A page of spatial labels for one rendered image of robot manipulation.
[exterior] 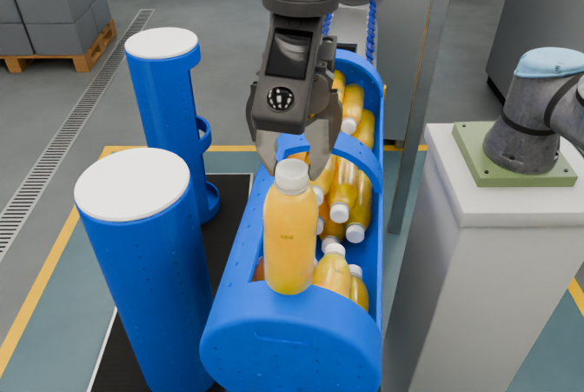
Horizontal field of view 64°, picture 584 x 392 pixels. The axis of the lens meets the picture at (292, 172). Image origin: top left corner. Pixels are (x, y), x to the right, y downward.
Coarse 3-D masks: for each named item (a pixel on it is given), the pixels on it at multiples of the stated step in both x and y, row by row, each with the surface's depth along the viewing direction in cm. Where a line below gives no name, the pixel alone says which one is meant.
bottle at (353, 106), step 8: (352, 88) 132; (360, 88) 133; (344, 96) 129; (352, 96) 128; (360, 96) 129; (344, 104) 125; (352, 104) 124; (360, 104) 126; (344, 112) 123; (352, 112) 123; (360, 112) 124; (360, 120) 124
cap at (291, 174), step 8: (288, 160) 54; (296, 160) 54; (280, 168) 53; (288, 168) 53; (296, 168) 53; (304, 168) 53; (280, 176) 52; (288, 176) 52; (296, 176) 52; (304, 176) 52; (280, 184) 53; (288, 184) 52; (296, 184) 52; (304, 184) 53
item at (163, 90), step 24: (144, 72) 175; (168, 72) 175; (144, 96) 183; (168, 96) 181; (192, 96) 211; (144, 120) 192; (168, 120) 188; (192, 120) 192; (168, 144) 195; (192, 144) 198; (192, 168) 205; (216, 192) 238
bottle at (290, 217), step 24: (288, 192) 53; (312, 192) 55; (264, 216) 56; (288, 216) 54; (312, 216) 55; (264, 240) 59; (288, 240) 56; (312, 240) 58; (264, 264) 62; (288, 264) 58; (312, 264) 61; (288, 288) 61
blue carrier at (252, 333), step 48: (288, 144) 97; (336, 144) 95; (240, 240) 81; (240, 288) 70; (240, 336) 67; (288, 336) 66; (336, 336) 64; (240, 384) 77; (288, 384) 74; (336, 384) 72
